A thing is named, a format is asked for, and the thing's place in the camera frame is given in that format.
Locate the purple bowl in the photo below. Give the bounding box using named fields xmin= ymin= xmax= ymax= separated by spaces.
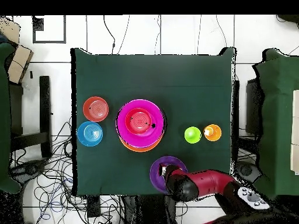
xmin=149 ymin=155 xmax=188 ymax=195

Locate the large orange bowl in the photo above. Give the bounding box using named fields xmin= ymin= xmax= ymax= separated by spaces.
xmin=119 ymin=134 xmax=163 ymax=153

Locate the large pink bowl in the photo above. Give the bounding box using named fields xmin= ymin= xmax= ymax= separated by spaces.
xmin=116 ymin=99 xmax=165 ymax=148

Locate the green cup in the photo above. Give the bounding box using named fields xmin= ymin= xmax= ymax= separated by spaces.
xmin=183 ymin=126 xmax=202 ymax=144

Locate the small red bowl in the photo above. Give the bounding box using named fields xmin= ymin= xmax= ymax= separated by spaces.
xmin=124 ymin=107 xmax=155 ymax=135
xmin=82 ymin=96 xmax=110 ymax=123

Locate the orange cup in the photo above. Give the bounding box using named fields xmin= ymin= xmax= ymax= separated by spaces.
xmin=203 ymin=124 xmax=222 ymax=142

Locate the black power adapter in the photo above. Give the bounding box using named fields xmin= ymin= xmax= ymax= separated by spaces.
xmin=86 ymin=197 xmax=102 ymax=218

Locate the grey floor stand base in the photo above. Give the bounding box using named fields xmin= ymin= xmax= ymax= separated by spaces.
xmin=10 ymin=158 xmax=48 ymax=185
xmin=234 ymin=160 xmax=262 ymax=184

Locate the small blue bowl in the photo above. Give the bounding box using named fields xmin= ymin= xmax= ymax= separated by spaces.
xmin=77 ymin=121 xmax=104 ymax=148

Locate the dark green tablecloth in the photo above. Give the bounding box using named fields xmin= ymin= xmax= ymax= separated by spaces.
xmin=252 ymin=48 xmax=299 ymax=198
xmin=70 ymin=47 xmax=237 ymax=196
xmin=0 ymin=43 xmax=22 ymax=194

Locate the black case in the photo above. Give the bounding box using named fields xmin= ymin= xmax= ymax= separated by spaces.
xmin=245 ymin=78 xmax=260 ymax=136

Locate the black stand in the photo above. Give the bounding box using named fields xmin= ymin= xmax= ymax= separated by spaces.
xmin=9 ymin=75 xmax=53 ymax=159

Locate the white box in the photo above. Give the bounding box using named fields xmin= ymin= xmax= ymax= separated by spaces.
xmin=290 ymin=89 xmax=299 ymax=176

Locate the cardboard box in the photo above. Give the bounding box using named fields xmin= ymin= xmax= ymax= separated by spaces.
xmin=7 ymin=44 xmax=34 ymax=85
xmin=0 ymin=16 xmax=22 ymax=44

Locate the black floor cable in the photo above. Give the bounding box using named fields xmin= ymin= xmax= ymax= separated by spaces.
xmin=103 ymin=15 xmax=116 ymax=55

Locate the black floor frame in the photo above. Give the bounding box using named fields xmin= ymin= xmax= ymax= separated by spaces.
xmin=32 ymin=15 xmax=67 ymax=44

